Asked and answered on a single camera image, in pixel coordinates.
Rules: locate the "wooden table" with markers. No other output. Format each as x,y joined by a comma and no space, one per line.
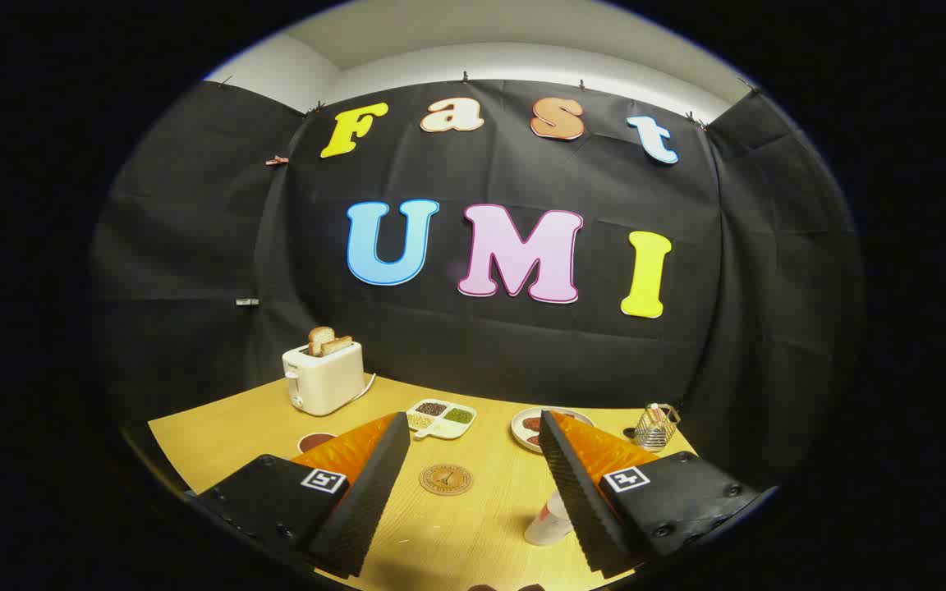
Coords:
227,435

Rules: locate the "clear juice bottle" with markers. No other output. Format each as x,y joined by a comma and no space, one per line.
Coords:
545,525

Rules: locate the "white round plate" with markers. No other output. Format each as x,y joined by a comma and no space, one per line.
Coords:
520,431

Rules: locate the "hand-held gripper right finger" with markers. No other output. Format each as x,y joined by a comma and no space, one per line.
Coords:
580,492

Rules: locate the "white divided dish with grains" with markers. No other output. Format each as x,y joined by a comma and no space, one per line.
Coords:
440,419

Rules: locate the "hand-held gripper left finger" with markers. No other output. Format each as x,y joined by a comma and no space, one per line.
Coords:
362,501

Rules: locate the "round cork coaster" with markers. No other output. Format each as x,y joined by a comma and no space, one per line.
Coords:
446,479

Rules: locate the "black backdrop cloth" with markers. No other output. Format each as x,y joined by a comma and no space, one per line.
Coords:
522,345

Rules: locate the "white toaster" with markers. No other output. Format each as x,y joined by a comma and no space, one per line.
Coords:
327,382

